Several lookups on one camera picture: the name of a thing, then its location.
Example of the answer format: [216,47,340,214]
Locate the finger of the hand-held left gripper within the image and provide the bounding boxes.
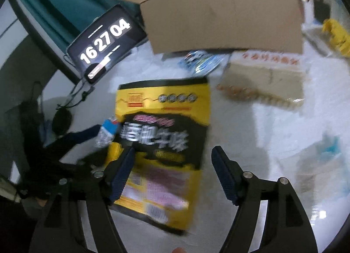
[45,124,104,150]
[77,148,110,168]

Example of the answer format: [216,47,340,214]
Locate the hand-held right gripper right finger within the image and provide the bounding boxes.
[211,146,319,253]

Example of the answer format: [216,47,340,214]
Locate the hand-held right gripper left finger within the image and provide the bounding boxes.
[29,146,137,253]

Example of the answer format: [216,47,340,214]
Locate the clear plastic bottle blue label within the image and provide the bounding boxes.
[95,115,121,149]

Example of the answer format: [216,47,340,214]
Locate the yellow black snack bag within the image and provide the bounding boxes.
[105,77,211,236]

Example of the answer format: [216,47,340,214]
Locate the sliced bread package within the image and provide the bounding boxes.
[224,49,308,101]

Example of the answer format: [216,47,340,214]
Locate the brown cardboard box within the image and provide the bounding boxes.
[102,0,318,55]

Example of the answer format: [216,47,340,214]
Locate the yellow chips bag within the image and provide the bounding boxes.
[321,19,350,57]

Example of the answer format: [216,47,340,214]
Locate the black oval object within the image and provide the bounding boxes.
[52,107,73,136]

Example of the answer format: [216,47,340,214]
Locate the black tablet clock display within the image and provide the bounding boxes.
[66,4,147,84]

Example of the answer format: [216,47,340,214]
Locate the blue snack packet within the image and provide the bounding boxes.
[178,50,227,76]

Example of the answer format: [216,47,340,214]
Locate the black cables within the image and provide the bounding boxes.
[56,78,96,111]

